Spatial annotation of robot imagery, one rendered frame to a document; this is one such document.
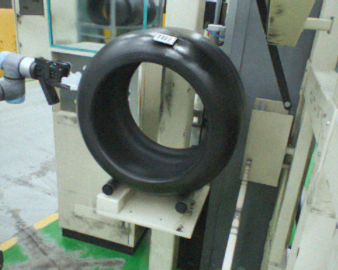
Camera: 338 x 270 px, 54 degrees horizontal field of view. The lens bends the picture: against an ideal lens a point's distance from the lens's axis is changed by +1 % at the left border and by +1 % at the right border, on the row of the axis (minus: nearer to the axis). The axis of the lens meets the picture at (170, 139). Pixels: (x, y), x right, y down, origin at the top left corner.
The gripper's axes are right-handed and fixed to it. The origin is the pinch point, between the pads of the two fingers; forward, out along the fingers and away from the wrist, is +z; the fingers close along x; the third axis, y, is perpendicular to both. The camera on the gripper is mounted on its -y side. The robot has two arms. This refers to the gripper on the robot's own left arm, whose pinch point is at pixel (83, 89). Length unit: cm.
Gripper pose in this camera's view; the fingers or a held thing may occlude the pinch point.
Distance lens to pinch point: 127.7
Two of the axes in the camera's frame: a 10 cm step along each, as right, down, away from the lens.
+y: 1.9, -8.9, -4.1
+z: 9.3, 3.0, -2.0
